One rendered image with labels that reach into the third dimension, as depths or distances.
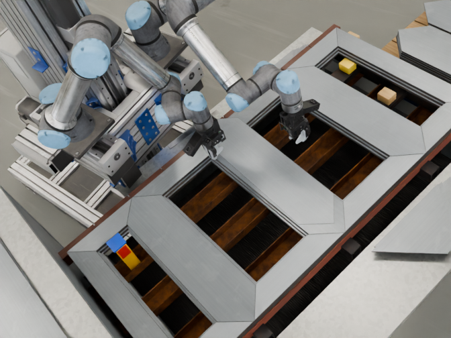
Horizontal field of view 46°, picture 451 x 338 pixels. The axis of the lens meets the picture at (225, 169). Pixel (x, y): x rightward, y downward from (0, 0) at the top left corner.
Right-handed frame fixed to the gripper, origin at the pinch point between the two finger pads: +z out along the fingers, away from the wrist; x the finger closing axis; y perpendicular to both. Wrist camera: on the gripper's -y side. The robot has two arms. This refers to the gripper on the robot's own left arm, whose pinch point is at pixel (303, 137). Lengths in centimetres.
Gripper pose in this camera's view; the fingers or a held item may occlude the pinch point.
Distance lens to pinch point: 211.4
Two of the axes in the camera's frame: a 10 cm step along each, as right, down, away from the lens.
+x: 6.3, 5.3, -5.7
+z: 2.3, 5.7, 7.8
